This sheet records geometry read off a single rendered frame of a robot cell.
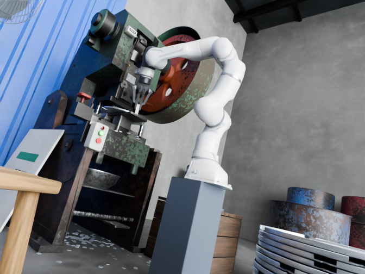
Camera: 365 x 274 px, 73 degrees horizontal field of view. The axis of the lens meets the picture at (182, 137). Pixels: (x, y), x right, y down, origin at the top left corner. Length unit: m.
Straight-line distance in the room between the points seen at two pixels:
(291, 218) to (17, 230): 1.19
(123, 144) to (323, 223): 1.14
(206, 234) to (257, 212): 3.45
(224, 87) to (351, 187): 3.31
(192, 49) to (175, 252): 0.98
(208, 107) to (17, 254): 0.83
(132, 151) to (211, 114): 0.64
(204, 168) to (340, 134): 3.59
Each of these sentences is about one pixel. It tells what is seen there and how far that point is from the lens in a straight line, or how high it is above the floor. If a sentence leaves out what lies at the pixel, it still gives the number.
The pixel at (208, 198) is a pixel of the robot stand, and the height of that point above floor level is 0.39.
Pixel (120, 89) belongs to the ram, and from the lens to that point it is 1.72.
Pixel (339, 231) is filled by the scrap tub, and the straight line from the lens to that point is 1.50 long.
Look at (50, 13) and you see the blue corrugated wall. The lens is 3.01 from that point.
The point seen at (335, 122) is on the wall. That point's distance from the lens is 4.57.
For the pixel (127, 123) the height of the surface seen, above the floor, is 0.74.
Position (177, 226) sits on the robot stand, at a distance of 1.07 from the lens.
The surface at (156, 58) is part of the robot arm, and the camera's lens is 1.41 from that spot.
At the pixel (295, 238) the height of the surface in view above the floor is 0.34.
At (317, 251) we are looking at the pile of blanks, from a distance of 0.39.
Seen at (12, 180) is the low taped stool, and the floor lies 0.32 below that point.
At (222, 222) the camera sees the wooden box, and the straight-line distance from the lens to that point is 1.47.
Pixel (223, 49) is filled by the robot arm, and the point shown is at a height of 1.07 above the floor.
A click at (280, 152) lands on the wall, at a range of 4.59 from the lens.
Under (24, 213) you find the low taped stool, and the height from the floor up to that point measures 0.25.
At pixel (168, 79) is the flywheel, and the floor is 1.27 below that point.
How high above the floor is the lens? 0.36
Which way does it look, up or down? 14 degrees up
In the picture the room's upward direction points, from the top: 14 degrees clockwise
